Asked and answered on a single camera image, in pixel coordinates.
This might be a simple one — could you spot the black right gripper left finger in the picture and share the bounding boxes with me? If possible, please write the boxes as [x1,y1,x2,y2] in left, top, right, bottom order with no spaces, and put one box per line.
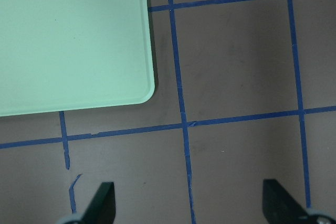
[79,182,116,224]

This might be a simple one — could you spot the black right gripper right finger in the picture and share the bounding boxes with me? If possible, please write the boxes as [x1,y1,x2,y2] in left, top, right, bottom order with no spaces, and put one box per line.
[262,179,309,224]

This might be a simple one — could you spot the light green plastic tray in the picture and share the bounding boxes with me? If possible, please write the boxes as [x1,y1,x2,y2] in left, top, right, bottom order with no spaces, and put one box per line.
[1,0,155,116]

